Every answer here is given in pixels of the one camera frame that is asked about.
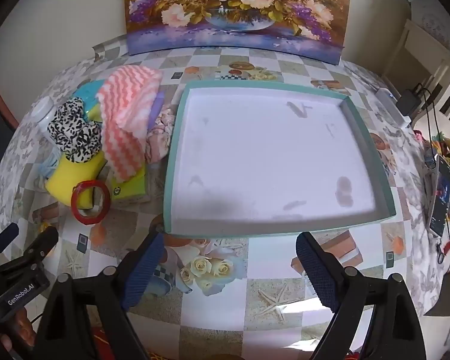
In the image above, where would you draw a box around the cream wooden shelf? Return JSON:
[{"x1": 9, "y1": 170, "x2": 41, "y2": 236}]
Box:
[{"x1": 381, "y1": 19, "x2": 450, "y2": 98}]

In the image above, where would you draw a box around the floral still life painting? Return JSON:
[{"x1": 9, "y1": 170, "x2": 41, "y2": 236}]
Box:
[{"x1": 124, "y1": 0, "x2": 350, "y2": 64}]

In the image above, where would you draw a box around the teal rimmed white tray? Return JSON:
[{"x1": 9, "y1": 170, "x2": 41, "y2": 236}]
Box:
[{"x1": 163, "y1": 80, "x2": 396, "y2": 238}]

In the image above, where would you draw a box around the blue face mask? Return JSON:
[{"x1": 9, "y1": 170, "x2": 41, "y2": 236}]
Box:
[{"x1": 38, "y1": 146, "x2": 62, "y2": 179}]

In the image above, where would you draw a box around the pink white zigzag cloth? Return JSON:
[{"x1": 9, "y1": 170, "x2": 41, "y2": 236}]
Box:
[{"x1": 97, "y1": 65, "x2": 162, "y2": 182}]

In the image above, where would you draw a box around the black white leopard scrunchie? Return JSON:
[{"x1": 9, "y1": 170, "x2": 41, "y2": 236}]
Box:
[{"x1": 47, "y1": 97, "x2": 101, "y2": 164}]

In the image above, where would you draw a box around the smartphone on side table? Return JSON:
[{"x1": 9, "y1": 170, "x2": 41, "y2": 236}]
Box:
[{"x1": 428, "y1": 155, "x2": 450, "y2": 237}]

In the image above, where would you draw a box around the teal plastic toy case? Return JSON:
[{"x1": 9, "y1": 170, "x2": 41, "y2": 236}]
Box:
[{"x1": 72, "y1": 80, "x2": 105, "y2": 114}]

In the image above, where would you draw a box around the red tape roll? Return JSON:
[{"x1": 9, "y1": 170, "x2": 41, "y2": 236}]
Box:
[{"x1": 70, "y1": 180, "x2": 111, "y2": 225}]

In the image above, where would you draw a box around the black power adapter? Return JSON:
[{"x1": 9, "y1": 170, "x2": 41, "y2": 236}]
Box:
[{"x1": 396, "y1": 89, "x2": 421, "y2": 116}]

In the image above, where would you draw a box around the white power strip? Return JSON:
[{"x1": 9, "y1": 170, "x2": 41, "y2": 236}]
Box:
[{"x1": 376, "y1": 88, "x2": 411, "y2": 129}]

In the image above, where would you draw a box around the yellow sponge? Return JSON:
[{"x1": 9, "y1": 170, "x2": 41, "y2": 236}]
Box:
[{"x1": 45, "y1": 151, "x2": 106, "y2": 206}]

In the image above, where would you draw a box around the white pill bottle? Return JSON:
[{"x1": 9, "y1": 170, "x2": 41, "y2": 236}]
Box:
[{"x1": 31, "y1": 96, "x2": 57, "y2": 137}]

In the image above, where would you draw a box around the green tissue pack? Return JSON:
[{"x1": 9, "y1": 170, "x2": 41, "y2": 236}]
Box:
[{"x1": 109, "y1": 166, "x2": 149, "y2": 206}]

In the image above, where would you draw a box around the purple tissue pack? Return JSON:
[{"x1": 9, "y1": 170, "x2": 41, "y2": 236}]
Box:
[{"x1": 147, "y1": 92, "x2": 165, "y2": 131}]

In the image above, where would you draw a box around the pink floral scrunchie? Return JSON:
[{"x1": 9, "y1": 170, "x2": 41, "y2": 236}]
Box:
[{"x1": 145, "y1": 108, "x2": 176, "y2": 164}]

